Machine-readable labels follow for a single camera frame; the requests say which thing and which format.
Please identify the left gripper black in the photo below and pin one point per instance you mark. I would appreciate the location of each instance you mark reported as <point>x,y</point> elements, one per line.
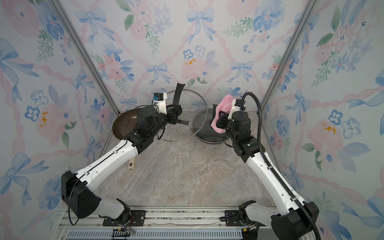
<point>171,114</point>

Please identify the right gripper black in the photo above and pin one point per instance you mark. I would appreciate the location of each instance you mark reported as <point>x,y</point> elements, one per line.
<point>223,120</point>

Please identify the glass pot lid black handle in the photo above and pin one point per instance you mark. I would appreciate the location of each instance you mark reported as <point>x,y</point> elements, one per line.
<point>201,127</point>

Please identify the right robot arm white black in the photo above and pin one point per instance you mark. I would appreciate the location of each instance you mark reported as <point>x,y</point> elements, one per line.
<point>292,217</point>

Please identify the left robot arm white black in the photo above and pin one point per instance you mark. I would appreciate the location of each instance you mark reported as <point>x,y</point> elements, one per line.
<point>78,188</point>

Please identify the black frying pan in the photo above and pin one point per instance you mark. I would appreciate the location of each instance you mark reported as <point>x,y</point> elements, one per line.
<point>184,131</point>

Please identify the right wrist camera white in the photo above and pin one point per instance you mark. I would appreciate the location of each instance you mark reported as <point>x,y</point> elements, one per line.
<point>237,105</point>

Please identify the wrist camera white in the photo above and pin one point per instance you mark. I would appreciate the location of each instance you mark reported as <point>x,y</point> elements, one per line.
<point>237,105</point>
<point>160,102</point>

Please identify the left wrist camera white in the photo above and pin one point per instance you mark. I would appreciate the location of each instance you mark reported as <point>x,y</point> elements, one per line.
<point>160,102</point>

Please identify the steel pan beige handle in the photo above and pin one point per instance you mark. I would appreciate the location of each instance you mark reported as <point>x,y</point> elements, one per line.
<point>124,123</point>

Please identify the aluminium frame post left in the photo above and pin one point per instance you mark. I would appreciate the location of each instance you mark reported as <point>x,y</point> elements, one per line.
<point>81,49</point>

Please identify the aluminium frame post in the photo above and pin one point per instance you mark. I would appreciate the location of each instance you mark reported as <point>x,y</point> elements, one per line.
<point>291,47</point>
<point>81,49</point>

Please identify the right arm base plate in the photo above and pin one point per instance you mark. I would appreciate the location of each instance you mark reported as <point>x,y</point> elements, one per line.
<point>234,218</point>

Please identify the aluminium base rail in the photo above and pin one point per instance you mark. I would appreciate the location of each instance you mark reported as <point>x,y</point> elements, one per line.
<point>164,223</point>

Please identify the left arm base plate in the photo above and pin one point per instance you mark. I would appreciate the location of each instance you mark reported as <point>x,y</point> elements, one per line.
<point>135,218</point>

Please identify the aluminium frame post right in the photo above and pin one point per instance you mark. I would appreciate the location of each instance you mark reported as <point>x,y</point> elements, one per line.
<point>291,47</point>

